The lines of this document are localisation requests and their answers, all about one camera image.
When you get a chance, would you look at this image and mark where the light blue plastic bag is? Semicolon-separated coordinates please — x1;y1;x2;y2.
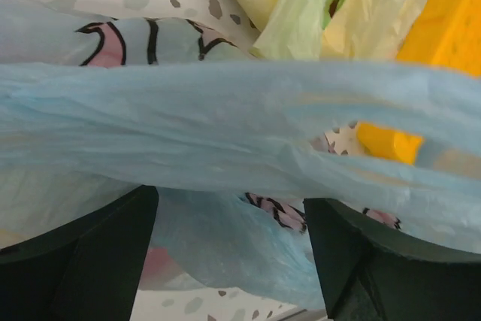
1;0;480;307

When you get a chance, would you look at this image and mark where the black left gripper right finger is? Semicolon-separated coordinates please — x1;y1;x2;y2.
304;198;480;321

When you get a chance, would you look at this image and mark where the green avocado plastic bag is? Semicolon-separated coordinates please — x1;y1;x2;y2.
237;0;428;60

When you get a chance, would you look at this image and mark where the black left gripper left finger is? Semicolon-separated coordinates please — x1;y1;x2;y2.
1;186;159;321

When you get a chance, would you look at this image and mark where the yellow plastic tray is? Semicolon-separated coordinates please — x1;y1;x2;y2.
356;0;480;165

